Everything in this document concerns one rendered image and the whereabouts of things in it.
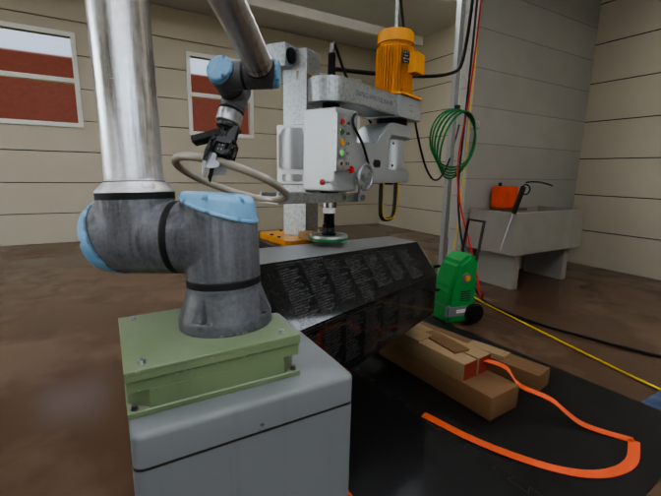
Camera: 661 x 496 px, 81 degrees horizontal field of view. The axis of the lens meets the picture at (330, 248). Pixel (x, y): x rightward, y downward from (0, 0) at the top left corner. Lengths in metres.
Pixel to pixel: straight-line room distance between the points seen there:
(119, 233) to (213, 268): 0.19
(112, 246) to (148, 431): 0.35
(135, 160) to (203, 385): 0.44
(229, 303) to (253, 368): 0.13
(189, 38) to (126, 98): 7.41
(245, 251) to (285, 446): 0.37
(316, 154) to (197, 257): 1.40
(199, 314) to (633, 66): 6.29
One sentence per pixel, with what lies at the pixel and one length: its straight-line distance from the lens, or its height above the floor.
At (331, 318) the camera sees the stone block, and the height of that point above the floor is 0.61.
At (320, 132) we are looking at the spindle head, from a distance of 2.07.
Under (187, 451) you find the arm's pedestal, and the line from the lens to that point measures 0.73.
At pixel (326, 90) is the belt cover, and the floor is 1.64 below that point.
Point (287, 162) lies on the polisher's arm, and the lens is 2.75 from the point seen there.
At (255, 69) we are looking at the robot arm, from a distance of 1.30.
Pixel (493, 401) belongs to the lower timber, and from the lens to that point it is 2.25.
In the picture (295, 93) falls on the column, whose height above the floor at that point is 1.77.
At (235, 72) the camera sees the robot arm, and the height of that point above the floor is 1.55.
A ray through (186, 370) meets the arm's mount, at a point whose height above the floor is 0.91.
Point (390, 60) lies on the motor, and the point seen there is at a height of 1.93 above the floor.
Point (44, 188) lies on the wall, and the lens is 7.84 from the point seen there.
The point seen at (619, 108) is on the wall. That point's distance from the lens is 6.56.
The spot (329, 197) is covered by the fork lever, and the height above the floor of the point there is 1.11.
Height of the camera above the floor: 1.24
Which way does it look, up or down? 11 degrees down
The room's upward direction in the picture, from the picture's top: 1 degrees clockwise
